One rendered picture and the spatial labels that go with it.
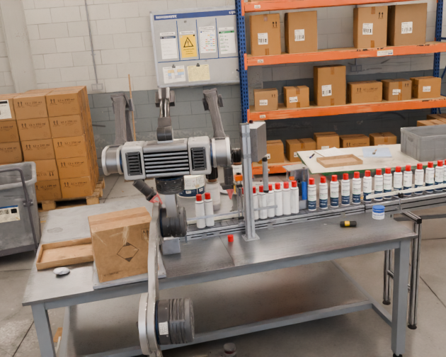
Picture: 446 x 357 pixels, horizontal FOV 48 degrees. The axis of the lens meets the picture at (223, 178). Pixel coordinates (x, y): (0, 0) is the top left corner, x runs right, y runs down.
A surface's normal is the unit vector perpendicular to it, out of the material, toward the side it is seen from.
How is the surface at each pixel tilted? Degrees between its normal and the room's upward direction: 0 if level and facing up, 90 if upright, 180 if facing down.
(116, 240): 90
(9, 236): 93
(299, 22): 89
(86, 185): 90
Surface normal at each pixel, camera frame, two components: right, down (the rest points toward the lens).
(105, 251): 0.32, 0.25
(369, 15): -0.05, 0.29
